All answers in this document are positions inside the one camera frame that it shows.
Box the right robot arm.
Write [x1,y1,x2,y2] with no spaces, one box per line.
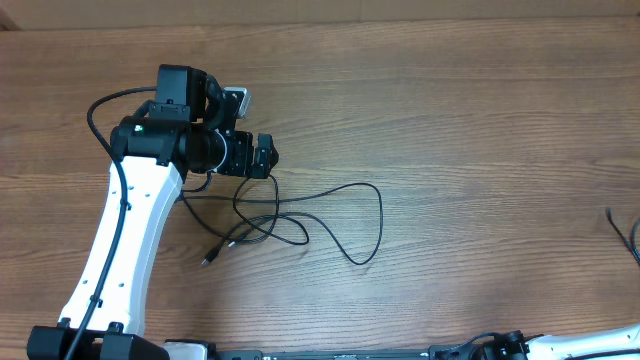
[507,324,639,360]

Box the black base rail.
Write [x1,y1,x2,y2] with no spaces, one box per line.
[159,342,501,360]

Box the thick black USB cable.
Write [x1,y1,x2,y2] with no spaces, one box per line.
[605,207,640,266]

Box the thin black USB cable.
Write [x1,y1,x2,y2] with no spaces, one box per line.
[177,174,385,267]

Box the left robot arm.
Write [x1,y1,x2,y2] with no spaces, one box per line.
[26,65,279,359]

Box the right camera cable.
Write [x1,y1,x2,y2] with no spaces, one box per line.
[434,332,501,359]

